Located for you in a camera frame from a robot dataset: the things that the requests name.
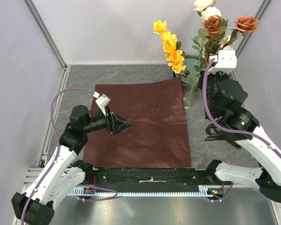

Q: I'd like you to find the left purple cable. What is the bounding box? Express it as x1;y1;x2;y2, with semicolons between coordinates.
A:
20;87;119;225

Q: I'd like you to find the white rose stem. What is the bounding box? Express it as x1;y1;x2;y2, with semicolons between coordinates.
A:
193;0;222;57

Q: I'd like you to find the pink rose stem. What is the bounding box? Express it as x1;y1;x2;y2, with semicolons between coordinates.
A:
194;35;235;78

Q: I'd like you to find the light blue cable duct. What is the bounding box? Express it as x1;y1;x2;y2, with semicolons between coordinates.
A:
68;187;223;197

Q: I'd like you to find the black ribbon gold lettering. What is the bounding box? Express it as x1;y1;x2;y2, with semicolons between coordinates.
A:
205;124;241;149

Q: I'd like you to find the purple cable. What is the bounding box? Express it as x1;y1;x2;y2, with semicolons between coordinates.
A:
201;58;281;203
20;87;119;225

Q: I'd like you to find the aluminium corner post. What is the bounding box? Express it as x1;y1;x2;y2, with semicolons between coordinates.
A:
23;0;68;70
229;0;272;67

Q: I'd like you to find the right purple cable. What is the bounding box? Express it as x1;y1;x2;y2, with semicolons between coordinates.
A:
201;58;281;203

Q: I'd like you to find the right aluminium corner post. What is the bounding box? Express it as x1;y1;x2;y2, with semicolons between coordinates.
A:
229;0;272;67

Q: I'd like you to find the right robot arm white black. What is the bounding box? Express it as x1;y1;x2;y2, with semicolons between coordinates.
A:
198;72;281;203

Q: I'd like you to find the yellow rose stem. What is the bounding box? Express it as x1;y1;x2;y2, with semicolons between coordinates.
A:
153;20;197;104

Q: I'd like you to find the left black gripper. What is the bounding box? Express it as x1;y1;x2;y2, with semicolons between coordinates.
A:
82;105;131;135

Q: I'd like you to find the clear glass vase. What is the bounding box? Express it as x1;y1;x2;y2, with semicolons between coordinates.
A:
183;78;197;109

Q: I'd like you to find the dark green tray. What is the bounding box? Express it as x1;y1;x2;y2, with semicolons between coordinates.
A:
172;55;232;94

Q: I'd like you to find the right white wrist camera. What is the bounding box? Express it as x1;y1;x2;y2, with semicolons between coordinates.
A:
208;50;237;74

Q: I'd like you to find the left aluminium corner post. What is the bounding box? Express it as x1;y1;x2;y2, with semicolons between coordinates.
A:
23;0;68;70

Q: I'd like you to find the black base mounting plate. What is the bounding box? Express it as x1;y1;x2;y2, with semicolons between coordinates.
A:
83;167;231;193

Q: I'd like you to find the orange brown flower stem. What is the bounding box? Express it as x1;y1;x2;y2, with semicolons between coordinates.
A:
203;15;259;63

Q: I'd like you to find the flower bouquet red paper wrap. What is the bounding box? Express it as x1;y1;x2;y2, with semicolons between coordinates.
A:
83;77;192;168

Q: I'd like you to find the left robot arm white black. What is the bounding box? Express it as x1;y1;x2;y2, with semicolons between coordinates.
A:
11;105;131;225

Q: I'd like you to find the teal ceramic plate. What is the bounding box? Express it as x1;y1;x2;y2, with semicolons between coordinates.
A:
175;58;199;85

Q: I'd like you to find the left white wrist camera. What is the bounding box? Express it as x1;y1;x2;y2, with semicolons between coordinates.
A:
93;92;111;116

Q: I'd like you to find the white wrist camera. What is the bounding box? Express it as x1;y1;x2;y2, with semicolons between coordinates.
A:
208;50;237;74
93;92;111;116

